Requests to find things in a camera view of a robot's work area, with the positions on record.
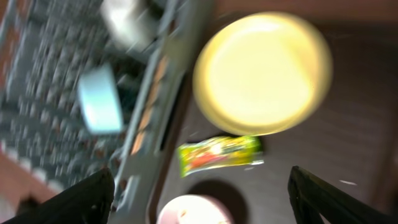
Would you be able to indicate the white plastic cup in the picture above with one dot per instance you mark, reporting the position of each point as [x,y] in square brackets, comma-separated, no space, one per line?
[130,23]

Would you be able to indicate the grey dishwasher rack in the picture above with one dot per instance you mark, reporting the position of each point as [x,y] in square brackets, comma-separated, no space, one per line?
[41,117]

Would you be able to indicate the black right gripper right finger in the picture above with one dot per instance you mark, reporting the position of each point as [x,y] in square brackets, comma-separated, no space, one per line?
[313,200]

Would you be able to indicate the green pandan cake wrapper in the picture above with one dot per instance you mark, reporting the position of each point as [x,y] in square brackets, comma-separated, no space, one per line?
[218,152]

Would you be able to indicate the white bowl with food residue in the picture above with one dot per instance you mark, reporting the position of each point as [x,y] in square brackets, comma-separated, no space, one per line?
[195,209]

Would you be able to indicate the light blue bowl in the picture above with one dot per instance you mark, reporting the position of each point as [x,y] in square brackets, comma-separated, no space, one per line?
[99,101]

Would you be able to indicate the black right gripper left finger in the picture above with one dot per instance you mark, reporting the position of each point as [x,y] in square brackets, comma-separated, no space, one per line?
[88,201]

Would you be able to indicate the yellow plate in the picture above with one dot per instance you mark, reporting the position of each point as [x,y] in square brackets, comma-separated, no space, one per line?
[262,74]

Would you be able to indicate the dark brown serving tray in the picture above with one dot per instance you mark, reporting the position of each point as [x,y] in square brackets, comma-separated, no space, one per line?
[350,141]

